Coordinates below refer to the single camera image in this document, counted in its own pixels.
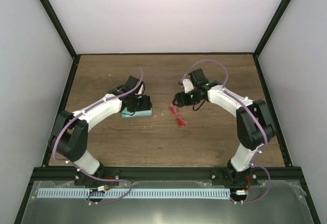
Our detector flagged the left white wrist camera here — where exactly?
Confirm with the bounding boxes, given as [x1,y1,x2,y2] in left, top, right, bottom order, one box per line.
[135,84,145,96]

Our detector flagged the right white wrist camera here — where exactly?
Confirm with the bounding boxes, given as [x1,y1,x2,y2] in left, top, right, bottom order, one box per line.
[178,78,194,93]

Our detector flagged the teal glasses case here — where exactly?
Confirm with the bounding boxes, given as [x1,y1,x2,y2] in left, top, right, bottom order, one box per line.
[121,109,152,118]

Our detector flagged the black aluminium frame rail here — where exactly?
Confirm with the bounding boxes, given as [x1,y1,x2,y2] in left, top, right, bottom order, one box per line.
[31,166,304,182]

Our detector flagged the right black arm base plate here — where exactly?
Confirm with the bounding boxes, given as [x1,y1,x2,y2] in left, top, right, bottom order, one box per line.
[209,167,258,187]

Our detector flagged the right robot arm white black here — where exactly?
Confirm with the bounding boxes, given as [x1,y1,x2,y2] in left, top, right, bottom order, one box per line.
[172,69,276,185]

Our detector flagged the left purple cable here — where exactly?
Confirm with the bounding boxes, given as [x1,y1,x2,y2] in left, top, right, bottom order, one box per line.
[51,67,144,206]

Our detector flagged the light blue slotted cable duct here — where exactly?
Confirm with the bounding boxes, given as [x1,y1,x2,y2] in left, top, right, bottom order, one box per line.
[36,188,230,200]

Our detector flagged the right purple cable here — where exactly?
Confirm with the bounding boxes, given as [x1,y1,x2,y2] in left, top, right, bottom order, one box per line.
[182,59,272,205]

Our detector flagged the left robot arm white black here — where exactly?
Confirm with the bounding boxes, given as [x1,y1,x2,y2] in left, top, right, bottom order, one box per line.
[49,76,152,185]

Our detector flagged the purple cable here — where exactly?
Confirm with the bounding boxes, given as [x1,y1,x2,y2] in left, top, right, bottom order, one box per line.
[182,59,272,205]
[51,67,144,206]

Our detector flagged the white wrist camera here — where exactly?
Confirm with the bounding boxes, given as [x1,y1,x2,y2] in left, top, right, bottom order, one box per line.
[135,84,145,96]
[178,78,194,93]

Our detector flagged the red transparent sunglasses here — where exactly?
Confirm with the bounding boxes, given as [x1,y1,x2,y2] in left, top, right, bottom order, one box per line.
[168,104,188,128]

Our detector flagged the metal front plate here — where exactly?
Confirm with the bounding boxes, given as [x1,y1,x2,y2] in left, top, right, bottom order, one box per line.
[22,181,313,223]

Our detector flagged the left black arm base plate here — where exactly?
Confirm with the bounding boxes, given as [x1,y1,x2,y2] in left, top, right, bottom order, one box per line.
[74,171,121,186]

